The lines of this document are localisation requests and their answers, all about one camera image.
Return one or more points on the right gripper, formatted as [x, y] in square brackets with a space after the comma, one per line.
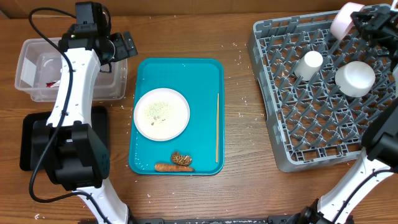
[383, 14]

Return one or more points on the small pink plate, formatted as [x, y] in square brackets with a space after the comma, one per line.
[343, 22]

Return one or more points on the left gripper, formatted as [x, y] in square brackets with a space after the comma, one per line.
[122, 51]

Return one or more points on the large white plate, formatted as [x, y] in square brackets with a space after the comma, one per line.
[161, 114]

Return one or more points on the red snack wrapper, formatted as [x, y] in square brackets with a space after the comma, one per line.
[53, 84]

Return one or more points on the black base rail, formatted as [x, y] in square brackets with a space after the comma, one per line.
[273, 219]

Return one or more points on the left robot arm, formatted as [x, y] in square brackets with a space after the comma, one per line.
[69, 149]

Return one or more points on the pale green bowl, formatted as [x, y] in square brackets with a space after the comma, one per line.
[355, 78]

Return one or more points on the teal plastic tray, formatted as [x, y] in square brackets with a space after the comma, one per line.
[199, 80]

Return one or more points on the black plastic tray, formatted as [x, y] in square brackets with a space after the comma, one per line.
[29, 159]

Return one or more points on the grey dishwasher rack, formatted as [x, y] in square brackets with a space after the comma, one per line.
[312, 123]

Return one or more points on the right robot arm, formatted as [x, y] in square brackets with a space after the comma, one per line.
[378, 158]

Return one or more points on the white cup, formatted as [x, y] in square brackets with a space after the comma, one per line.
[309, 65]

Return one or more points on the wooden chopstick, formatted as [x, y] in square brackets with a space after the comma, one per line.
[217, 128]

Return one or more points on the clear plastic bin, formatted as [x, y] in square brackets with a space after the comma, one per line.
[40, 64]

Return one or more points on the orange carrot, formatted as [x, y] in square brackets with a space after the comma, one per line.
[160, 167]

